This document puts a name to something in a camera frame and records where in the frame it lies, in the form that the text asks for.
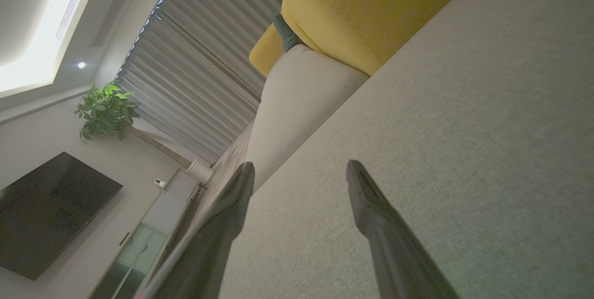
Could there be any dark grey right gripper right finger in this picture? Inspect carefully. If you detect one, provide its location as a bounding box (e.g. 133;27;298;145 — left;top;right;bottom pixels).
346;160;460;299

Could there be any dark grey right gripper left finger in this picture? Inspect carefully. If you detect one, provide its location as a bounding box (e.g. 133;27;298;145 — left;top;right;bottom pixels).
139;162;256;299

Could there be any white glass-door TV cabinet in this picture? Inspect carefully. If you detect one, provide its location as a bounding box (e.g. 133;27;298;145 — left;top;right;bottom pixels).
90;169;205;299

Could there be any white ribbed plant pot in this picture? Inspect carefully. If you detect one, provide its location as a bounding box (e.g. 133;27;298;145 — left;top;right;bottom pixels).
187;157;214;184

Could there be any grey fabric sofa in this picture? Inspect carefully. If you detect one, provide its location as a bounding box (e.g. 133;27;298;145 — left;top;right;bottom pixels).
158;0;594;299

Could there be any black flat television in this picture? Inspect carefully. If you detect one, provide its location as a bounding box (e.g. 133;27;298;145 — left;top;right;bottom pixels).
0;151;124;281

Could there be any green leafy house plant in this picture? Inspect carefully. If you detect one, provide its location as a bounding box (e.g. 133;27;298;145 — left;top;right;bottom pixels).
74;81;193;169

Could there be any grey pleated curtain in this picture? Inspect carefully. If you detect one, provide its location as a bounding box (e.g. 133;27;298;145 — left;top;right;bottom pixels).
114;0;284;165

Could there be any grey-blue cloth item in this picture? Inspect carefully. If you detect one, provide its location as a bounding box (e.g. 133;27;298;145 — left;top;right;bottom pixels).
271;11;304;52

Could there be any yellow cushion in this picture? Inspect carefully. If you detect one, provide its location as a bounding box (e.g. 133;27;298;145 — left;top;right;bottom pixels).
249;0;488;78

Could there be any white ceiling air vent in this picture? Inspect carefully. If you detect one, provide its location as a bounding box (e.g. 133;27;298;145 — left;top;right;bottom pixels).
56;0;96;42

